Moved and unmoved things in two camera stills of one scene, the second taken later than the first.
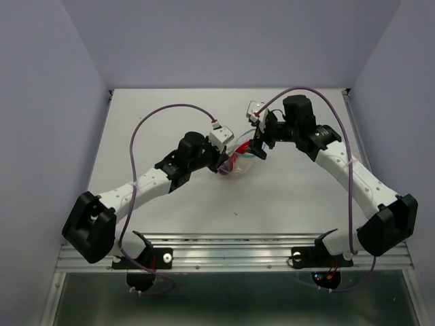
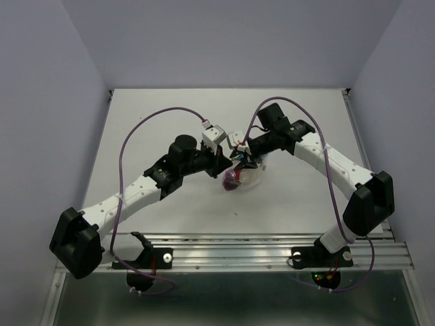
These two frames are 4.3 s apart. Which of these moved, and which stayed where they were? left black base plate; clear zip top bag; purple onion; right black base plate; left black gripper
Moved: clear zip top bag; purple onion
Stayed: left black base plate; right black base plate; left black gripper
